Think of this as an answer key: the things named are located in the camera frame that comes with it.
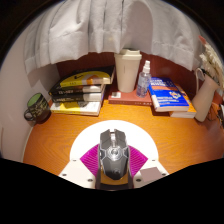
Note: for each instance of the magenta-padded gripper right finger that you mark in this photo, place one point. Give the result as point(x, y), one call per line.
point(151, 173)

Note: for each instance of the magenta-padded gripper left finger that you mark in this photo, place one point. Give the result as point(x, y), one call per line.
point(75, 173)

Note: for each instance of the black grey gaming mouse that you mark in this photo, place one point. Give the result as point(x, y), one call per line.
point(114, 155)

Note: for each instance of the white round printed mouse pad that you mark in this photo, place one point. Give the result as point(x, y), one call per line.
point(86, 133)

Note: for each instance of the orange book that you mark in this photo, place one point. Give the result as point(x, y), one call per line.
point(186, 113)

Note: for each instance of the dark green mug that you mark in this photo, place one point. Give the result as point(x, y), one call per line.
point(38, 106)

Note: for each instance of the red-brown book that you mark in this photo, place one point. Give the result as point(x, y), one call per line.
point(125, 98)

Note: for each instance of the blue book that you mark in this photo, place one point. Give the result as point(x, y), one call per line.
point(166, 95)

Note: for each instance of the white ceramic jug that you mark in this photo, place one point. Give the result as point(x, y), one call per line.
point(204, 100)

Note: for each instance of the clear spray bottle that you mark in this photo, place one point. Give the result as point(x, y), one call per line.
point(143, 83)

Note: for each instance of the black and yellow book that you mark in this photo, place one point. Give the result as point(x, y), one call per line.
point(86, 78)

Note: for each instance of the white lidded tumbler cup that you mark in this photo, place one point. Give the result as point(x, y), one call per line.
point(127, 71)

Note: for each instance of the white curtain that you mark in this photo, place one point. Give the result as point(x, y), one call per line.
point(100, 26)

